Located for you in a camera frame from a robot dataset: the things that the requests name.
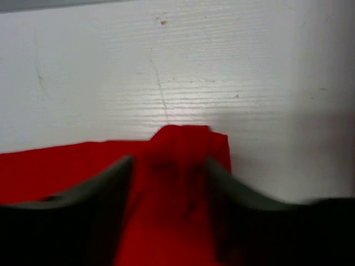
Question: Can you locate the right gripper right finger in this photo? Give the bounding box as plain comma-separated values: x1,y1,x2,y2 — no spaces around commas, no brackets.
205,158,354,265

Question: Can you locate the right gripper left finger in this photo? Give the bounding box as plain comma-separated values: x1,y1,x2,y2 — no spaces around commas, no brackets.
1,156,133,265

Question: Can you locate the red t shirt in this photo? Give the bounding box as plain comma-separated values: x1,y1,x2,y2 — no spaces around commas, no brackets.
1,125,231,265

